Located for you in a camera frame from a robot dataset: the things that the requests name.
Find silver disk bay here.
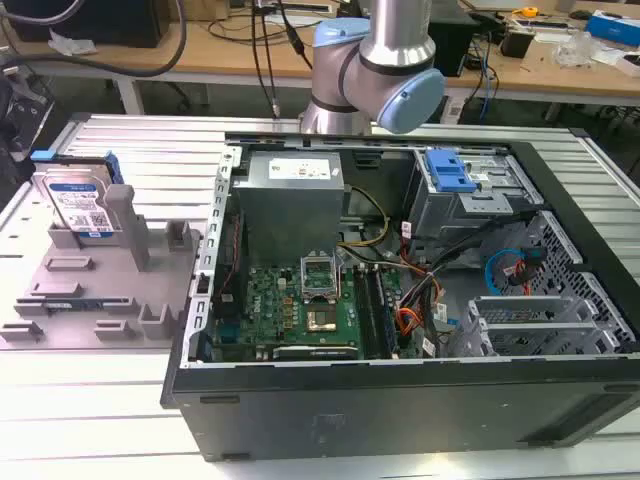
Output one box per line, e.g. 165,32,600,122
446,294,626,359

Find hard disk in blue carrier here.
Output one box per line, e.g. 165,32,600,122
30,150,120,238

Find socket cover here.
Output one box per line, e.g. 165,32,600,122
298,254,341,305

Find grey power supply unit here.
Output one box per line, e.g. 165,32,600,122
231,150,347,254

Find CPU socket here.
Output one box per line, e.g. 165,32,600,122
305,307,341,335

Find green motherboard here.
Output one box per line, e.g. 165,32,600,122
212,259,401,362

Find blue drive latch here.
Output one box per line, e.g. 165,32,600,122
426,148,478,194

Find silver drive cage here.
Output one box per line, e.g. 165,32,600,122
404,148,545,269

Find black open PC case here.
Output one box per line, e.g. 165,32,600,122
159,131,640,463

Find wooden desk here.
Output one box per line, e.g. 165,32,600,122
0,0,640,117

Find grey parts rack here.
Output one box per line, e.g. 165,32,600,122
0,169,205,353

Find black computer tower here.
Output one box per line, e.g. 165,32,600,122
427,0,481,79

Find small black box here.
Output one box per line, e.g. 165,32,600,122
499,22,537,59

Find clear plastic bag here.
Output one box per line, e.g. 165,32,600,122
552,29,609,69

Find blue box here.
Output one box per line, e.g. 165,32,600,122
584,10,640,49

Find yellow black power wires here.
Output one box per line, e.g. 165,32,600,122
337,185,392,248

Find orange red wire bundle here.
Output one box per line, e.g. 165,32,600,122
394,279,449,341

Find black wire bundle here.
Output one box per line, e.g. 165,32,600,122
384,209,539,359

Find blue SATA wire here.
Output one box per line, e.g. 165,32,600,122
484,247,531,301

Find thin black hanging cable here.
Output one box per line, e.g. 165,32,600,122
249,0,314,120

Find blue network cable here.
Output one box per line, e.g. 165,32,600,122
472,37,501,126

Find thick grey cable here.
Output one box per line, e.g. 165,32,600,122
0,0,188,79

